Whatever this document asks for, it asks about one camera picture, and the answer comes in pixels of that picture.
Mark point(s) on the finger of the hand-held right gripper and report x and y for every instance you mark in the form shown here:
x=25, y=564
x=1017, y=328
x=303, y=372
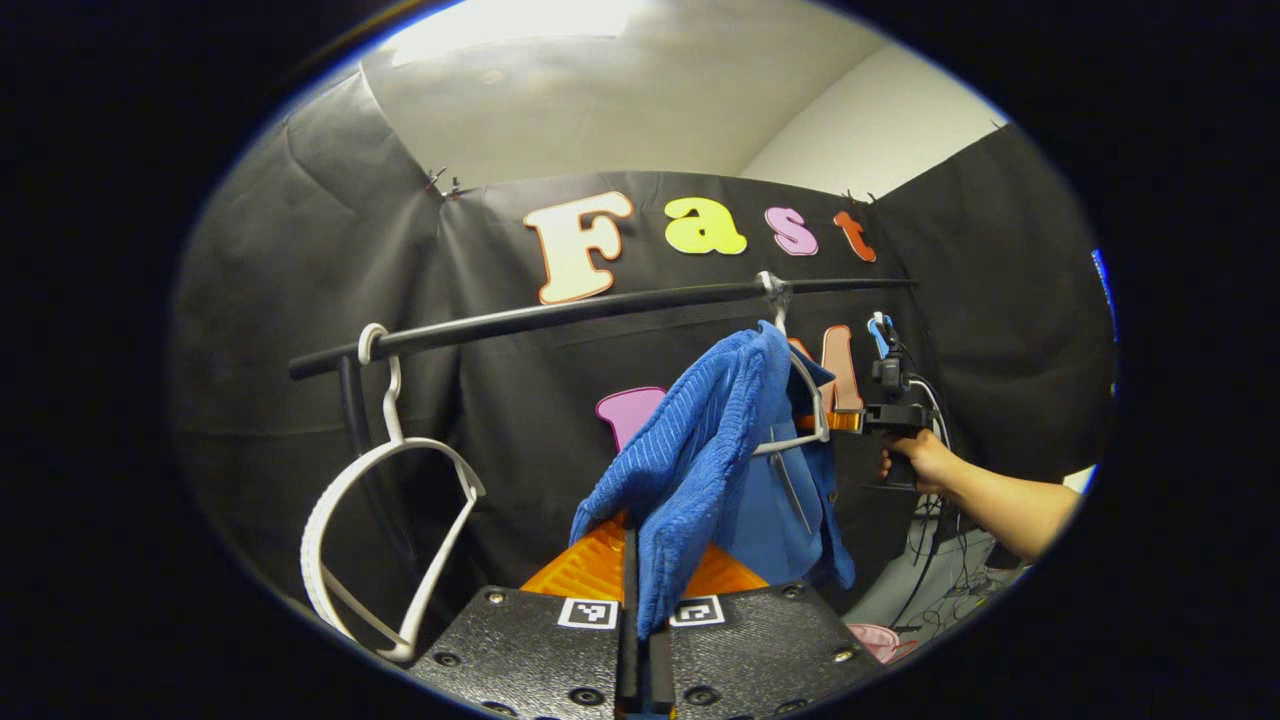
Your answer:
x=830, y=421

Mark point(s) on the computer monitor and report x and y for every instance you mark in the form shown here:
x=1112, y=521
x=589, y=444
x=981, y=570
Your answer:
x=1105, y=290

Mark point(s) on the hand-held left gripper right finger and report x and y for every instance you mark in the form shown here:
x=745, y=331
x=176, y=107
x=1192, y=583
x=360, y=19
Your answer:
x=760, y=650

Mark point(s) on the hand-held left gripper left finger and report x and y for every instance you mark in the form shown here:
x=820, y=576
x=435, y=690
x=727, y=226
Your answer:
x=530, y=650

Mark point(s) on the black clothes rack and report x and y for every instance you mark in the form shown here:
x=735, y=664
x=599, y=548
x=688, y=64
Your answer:
x=520, y=318

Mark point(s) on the pink laundry hamper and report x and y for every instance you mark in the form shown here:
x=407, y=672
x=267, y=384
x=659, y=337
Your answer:
x=880, y=642

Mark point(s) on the white plastic clothes hanger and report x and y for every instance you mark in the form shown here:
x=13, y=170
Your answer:
x=390, y=405
x=812, y=395

